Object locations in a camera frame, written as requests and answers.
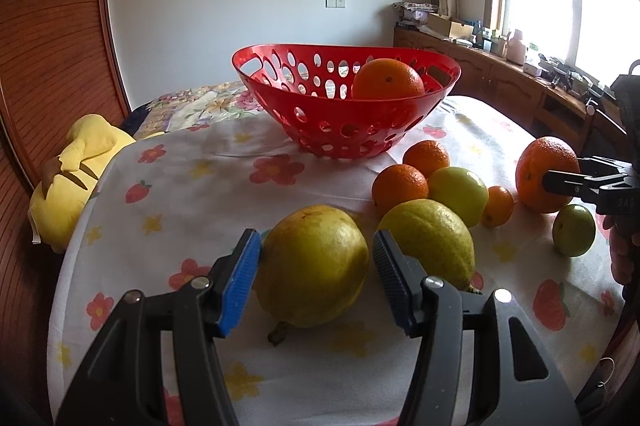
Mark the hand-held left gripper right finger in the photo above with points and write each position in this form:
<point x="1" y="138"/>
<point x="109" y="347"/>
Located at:
<point x="387" y="276"/>

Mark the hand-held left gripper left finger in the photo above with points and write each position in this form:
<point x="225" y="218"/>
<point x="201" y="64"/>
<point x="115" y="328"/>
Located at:
<point x="242" y="281"/>

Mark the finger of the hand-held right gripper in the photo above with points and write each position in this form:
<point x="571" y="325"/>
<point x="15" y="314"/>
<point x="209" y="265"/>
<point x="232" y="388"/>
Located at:
<point x="562" y="182"/>
<point x="605" y="164"/>

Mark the large orange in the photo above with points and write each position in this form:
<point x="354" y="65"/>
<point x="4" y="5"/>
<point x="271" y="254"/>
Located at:
<point x="531" y="166"/>
<point x="387" y="79"/>

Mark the small green apple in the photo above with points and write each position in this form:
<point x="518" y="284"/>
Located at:
<point x="573" y="229"/>

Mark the large yellow-green apple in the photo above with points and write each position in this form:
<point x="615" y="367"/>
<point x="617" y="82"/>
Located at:
<point x="430" y="236"/>
<point x="312" y="266"/>

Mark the small orange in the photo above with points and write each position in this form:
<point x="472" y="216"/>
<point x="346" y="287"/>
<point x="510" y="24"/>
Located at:
<point x="498" y="206"/>

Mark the round yellow-green apple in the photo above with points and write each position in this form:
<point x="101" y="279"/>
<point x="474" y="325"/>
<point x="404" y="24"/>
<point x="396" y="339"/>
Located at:
<point x="457" y="193"/>

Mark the medium orange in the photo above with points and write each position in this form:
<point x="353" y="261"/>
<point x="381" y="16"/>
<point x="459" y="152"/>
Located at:
<point x="426" y="156"/>
<point x="398" y="188"/>

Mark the red perforated plastic basket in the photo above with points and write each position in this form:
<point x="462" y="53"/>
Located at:
<point x="272" y="99"/>

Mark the person's right hand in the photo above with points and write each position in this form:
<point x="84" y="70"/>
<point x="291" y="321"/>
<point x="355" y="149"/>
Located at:
<point x="627" y="268"/>

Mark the wooden sideboard cabinet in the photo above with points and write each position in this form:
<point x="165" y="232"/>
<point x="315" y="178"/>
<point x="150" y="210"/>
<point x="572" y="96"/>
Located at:
<point x="490" y="76"/>

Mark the white floral tablecloth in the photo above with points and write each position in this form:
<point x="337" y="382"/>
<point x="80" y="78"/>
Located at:
<point x="200" y="146"/>

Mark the white plastic jug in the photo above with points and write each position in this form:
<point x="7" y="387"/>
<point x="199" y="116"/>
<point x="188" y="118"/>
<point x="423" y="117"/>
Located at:
<point x="515" y="46"/>

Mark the colourful floral quilt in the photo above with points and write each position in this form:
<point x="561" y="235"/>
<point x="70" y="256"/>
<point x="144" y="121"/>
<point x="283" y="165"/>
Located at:
<point x="200" y="104"/>

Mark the cardboard box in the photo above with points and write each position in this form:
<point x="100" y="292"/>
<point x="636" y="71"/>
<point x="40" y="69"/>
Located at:
<point x="447" y="26"/>

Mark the dark blue cloth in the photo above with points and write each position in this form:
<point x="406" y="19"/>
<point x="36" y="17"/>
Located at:
<point x="136" y="117"/>

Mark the yellow plush toy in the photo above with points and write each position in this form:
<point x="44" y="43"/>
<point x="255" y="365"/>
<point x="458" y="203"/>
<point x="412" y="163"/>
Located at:
<point x="55" y="206"/>

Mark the pile of folded cloth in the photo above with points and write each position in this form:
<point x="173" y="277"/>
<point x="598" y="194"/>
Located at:
<point x="412" y="12"/>

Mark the wooden wardrobe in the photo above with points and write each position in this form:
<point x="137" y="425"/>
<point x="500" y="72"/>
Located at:
<point x="50" y="31"/>

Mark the white wall switch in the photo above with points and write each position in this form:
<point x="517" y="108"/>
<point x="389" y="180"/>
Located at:
<point x="335" y="2"/>

